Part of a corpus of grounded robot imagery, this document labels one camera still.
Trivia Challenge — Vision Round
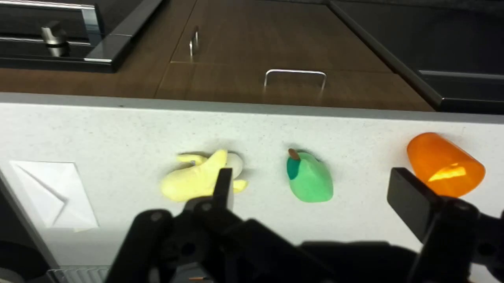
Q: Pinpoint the silver cabinet door handle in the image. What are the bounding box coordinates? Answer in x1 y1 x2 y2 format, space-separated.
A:
185 26 203 62

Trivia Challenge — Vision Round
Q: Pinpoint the green toy pear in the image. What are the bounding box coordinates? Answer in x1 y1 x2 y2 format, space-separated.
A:
285 147 335 204

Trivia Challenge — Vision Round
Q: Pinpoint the silver drawer handle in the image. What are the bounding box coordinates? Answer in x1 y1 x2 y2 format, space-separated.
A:
261 65 329 103

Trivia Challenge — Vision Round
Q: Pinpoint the black glass cooktop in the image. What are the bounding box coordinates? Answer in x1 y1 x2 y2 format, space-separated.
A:
0 169 59 283

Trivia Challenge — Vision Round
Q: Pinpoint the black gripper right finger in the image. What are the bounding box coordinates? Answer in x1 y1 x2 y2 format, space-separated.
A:
385 166 504 283

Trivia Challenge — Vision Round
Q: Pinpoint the silver oven knob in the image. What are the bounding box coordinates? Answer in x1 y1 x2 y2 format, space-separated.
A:
39 20 69 58

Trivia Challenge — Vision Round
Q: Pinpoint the grey grid mat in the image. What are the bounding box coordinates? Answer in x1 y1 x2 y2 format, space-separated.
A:
44 263 114 283

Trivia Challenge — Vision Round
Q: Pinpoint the white paper sheet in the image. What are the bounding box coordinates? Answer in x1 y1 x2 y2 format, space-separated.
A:
7 158 102 232

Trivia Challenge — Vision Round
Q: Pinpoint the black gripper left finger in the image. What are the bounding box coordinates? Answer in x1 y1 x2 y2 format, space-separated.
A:
103 166 316 283

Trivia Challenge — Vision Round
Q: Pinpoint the orange plastic cup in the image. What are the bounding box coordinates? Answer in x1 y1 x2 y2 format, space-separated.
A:
404 130 486 199

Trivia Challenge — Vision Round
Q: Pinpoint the wooden base cabinet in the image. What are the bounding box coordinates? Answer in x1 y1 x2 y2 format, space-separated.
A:
0 0 434 113

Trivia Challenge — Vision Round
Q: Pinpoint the black built-in oven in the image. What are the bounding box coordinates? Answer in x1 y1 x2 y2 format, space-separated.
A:
0 0 165 73

